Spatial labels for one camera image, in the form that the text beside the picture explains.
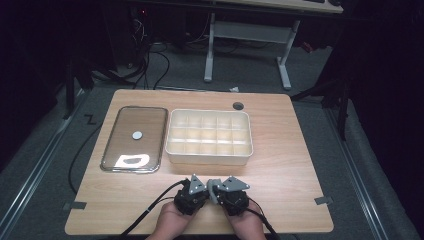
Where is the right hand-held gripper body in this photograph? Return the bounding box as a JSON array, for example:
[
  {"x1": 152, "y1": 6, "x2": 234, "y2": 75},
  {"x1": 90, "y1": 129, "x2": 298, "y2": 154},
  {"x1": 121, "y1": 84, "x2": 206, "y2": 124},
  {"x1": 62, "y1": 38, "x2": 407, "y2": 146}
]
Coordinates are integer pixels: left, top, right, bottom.
[{"x1": 213, "y1": 175, "x2": 251, "y2": 217}]

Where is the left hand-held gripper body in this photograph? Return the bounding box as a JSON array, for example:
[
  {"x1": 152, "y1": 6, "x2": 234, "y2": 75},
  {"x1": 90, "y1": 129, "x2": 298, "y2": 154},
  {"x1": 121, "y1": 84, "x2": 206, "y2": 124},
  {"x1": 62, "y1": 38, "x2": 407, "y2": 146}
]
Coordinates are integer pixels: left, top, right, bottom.
[{"x1": 173, "y1": 173, "x2": 211, "y2": 216}]

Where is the cream divided storage box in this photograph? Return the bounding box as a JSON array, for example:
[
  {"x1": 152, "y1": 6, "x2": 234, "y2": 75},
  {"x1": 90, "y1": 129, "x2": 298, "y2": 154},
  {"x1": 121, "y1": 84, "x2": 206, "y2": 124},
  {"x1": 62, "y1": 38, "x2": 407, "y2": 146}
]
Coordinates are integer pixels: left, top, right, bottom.
[{"x1": 164, "y1": 108, "x2": 254, "y2": 166}]

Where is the person's right hand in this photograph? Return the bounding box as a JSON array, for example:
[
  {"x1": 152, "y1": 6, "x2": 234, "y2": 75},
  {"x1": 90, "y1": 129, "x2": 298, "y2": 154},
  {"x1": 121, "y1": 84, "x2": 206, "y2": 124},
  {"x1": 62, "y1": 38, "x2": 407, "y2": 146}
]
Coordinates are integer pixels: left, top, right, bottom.
[{"x1": 223, "y1": 207, "x2": 268, "y2": 240}]

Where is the person's left hand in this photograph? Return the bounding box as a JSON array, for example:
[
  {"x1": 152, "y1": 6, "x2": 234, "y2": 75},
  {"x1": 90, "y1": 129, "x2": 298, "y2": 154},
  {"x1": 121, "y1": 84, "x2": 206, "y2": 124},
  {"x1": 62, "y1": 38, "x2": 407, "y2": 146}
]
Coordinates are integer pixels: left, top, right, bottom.
[{"x1": 146, "y1": 201, "x2": 197, "y2": 240}]

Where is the transparent lid with white knob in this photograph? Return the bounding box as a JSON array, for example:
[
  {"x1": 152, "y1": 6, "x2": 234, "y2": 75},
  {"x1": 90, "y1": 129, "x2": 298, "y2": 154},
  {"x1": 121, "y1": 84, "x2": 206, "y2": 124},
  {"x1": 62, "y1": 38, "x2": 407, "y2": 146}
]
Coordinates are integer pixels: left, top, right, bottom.
[{"x1": 100, "y1": 105, "x2": 169, "y2": 174}]

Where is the black metal stand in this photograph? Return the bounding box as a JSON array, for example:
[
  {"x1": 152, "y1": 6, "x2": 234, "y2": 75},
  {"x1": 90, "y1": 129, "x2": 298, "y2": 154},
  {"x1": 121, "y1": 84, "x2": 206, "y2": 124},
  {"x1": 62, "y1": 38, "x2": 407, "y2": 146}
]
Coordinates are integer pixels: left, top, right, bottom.
[
  {"x1": 291, "y1": 74, "x2": 353, "y2": 141},
  {"x1": 62, "y1": 58, "x2": 96, "y2": 120}
]

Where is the desk with white legs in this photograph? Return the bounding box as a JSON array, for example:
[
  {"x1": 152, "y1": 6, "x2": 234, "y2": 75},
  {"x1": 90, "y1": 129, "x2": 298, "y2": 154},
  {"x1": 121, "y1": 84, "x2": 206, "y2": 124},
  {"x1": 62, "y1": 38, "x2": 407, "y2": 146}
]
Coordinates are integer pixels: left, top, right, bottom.
[{"x1": 203, "y1": 0, "x2": 344, "y2": 91}]

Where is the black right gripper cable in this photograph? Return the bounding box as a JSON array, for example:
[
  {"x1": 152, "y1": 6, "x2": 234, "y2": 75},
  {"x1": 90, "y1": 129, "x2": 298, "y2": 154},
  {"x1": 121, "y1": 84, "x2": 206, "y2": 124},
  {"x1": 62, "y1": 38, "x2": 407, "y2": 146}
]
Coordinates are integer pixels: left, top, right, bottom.
[{"x1": 247, "y1": 197, "x2": 282, "y2": 240}]

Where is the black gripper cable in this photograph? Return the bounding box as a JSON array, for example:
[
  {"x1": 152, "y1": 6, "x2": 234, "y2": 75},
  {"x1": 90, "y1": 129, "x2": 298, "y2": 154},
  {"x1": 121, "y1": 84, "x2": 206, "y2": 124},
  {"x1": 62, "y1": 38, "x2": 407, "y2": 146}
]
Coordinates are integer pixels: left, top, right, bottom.
[
  {"x1": 247, "y1": 197, "x2": 282, "y2": 240},
  {"x1": 116, "y1": 178, "x2": 190, "y2": 240}
]

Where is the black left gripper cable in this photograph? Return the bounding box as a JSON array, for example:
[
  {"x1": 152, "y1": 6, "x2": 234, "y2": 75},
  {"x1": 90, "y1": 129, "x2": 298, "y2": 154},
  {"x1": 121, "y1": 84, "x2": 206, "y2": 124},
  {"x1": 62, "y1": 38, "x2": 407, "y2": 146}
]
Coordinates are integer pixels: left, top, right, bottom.
[{"x1": 116, "y1": 178, "x2": 190, "y2": 240}]

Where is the black floor cable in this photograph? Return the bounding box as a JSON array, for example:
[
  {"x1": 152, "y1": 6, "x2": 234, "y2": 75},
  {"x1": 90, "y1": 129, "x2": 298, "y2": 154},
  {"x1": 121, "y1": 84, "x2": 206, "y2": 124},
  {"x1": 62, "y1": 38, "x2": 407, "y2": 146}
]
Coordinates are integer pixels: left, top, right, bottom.
[{"x1": 67, "y1": 122, "x2": 104, "y2": 195}]

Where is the metal floor rail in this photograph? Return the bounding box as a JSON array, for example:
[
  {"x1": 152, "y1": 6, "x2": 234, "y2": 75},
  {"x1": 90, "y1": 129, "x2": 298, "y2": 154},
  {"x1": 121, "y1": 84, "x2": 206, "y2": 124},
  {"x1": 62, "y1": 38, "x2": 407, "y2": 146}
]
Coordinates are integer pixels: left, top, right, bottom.
[
  {"x1": 0, "y1": 88, "x2": 86, "y2": 231},
  {"x1": 324, "y1": 108, "x2": 391, "y2": 240}
]

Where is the bundle of black cables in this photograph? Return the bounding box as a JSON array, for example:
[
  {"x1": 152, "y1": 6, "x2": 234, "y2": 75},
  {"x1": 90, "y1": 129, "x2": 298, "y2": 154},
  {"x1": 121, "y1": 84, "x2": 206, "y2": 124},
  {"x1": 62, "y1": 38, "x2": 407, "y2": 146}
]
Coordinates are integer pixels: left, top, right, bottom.
[{"x1": 91, "y1": 13, "x2": 171, "y2": 90}]

